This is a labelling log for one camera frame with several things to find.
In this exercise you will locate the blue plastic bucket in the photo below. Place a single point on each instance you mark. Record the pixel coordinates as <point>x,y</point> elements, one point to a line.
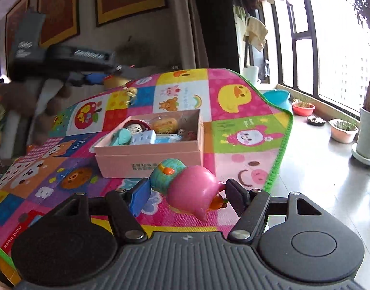
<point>280,98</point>

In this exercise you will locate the white tall plant pot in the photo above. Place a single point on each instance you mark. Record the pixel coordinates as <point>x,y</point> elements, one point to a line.
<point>361,149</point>

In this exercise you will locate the colourful cartoon play mat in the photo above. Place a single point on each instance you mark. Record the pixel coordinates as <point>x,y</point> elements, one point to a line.
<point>209,117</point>

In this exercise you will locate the red hat crochet doll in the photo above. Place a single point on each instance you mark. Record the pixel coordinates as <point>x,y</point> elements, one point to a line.
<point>137,126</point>

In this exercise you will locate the bagged brown snack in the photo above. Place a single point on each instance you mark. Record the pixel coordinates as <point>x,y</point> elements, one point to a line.
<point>167,125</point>

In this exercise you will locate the hanging yellow towel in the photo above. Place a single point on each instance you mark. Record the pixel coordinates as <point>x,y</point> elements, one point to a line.
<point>255,33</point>

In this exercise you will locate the middle picture frame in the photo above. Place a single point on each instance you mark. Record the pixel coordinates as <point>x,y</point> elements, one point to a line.
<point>61,21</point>

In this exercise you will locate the beige flower pot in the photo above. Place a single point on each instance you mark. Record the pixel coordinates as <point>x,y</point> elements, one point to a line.
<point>343,131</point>

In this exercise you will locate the green teal plastic toy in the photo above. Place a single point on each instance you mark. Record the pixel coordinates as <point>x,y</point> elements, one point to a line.
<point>121,137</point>

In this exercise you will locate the dark round dish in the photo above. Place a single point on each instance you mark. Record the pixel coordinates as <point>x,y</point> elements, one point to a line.
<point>314,120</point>

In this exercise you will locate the pink cardboard box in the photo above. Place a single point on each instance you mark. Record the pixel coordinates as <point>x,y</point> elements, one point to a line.
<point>137,161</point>

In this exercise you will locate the pink flower pot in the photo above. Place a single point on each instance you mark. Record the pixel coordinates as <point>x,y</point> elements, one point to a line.
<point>302,108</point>

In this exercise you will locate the white plastic adapter block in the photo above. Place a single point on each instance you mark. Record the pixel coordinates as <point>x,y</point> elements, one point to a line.
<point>143,138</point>

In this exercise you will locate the blue cotton pad packet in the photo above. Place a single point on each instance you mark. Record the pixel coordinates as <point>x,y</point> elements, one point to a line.
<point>167,138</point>

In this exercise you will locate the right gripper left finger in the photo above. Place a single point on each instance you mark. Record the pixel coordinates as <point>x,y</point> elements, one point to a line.
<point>124,206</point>

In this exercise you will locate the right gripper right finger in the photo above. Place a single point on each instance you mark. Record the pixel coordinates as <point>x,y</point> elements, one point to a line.
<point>251,207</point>

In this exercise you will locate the pink pig toy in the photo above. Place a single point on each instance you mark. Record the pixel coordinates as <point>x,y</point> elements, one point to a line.
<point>188,189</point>

